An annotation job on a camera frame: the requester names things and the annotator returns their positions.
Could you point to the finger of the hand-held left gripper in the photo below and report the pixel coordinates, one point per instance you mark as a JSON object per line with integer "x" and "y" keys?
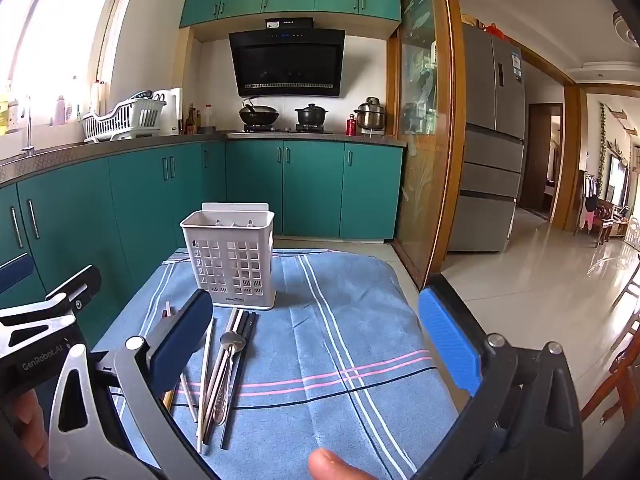
{"x": 15, "y": 272}
{"x": 75, "y": 285}

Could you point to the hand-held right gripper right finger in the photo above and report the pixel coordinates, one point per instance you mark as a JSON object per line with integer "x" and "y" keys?
{"x": 447, "y": 345}

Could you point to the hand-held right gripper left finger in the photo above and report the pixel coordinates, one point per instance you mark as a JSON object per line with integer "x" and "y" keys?
{"x": 177, "y": 345}

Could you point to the white utensil basket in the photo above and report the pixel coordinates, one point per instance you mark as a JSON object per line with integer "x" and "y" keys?
{"x": 232, "y": 260}

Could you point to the person's left hand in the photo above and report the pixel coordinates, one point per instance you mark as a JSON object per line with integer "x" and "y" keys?
{"x": 32, "y": 415}

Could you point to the silver metal chopstick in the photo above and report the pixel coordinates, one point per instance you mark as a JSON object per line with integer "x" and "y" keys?
{"x": 188, "y": 396}
{"x": 207, "y": 365}
{"x": 166, "y": 310}

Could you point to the metal spoon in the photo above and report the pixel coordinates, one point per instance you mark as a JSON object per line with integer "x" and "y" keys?
{"x": 232, "y": 342}

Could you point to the brown wooden chopstick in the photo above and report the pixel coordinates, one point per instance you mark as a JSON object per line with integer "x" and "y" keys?
{"x": 168, "y": 400}

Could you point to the long teal base cabinet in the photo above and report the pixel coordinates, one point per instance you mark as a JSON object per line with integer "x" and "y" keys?
{"x": 125, "y": 210}

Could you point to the blue striped cloth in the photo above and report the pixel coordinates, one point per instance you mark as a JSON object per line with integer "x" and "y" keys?
{"x": 325, "y": 360}

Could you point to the metal faucet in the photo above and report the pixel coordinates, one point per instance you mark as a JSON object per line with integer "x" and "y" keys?
{"x": 28, "y": 130}

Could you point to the yellow-green bottle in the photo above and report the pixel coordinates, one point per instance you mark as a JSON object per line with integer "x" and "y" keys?
{"x": 4, "y": 112}

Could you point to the purple bottle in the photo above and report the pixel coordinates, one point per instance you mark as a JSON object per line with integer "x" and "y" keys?
{"x": 60, "y": 110}

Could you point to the wooden chair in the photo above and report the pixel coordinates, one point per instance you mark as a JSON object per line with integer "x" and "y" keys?
{"x": 615, "y": 375}

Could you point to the white dish rack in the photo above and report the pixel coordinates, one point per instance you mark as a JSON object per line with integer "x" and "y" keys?
{"x": 125, "y": 120}

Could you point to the pink garment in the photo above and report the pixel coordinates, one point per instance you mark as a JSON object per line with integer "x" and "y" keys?
{"x": 590, "y": 219}

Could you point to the dark sauce bottle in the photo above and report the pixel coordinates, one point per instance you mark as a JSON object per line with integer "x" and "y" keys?
{"x": 190, "y": 122}

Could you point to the grey refrigerator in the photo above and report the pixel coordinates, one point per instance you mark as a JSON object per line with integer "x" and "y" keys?
{"x": 492, "y": 150}

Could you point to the white plastic board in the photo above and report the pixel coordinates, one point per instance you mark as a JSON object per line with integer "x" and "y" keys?
{"x": 174, "y": 110}

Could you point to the wooden armchair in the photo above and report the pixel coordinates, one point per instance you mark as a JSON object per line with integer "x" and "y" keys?
{"x": 612, "y": 222}

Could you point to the brown door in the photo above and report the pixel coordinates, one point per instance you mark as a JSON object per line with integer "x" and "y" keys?
{"x": 537, "y": 160}

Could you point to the teal base cabinet under stove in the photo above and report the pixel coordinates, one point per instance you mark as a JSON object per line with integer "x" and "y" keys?
{"x": 315, "y": 185}

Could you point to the wood-framed glass sliding door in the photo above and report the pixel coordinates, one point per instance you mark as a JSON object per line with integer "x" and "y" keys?
{"x": 425, "y": 135}

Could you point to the red-capped bottle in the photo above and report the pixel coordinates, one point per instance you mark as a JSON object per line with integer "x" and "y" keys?
{"x": 208, "y": 117}

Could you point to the red canister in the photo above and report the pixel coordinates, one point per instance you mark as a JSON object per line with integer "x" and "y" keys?
{"x": 351, "y": 126}

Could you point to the window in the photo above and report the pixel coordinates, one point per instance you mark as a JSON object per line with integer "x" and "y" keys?
{"x": 55, "y": 35}

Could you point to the gas stove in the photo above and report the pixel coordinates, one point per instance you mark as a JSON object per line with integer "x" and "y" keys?
{"x": 287, "y": 129}

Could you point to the black wok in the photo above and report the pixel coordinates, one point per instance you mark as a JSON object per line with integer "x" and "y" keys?
{"x": 260, "y": 115}

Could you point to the black clay pot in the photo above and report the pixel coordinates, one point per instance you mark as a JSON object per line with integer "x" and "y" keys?
{"x": 311, "y": 115}

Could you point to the black range hood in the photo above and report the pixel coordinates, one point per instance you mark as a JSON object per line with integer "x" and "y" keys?
{"x": 287, "y": 62}

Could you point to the ceiling lamp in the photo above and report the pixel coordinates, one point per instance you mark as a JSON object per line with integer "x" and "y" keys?
{"x": 627, "y": 27}

